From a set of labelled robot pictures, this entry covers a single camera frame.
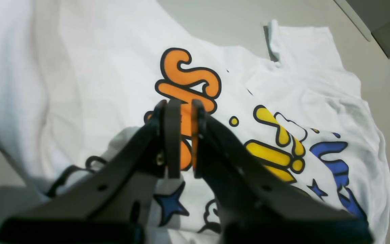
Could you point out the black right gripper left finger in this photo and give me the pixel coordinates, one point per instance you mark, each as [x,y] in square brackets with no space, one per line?
[112,205]

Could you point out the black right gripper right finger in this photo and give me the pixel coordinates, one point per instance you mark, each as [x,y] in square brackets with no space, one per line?
[254,205]

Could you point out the white printed t-shirt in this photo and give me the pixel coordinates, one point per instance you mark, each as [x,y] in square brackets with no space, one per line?
[79,77]

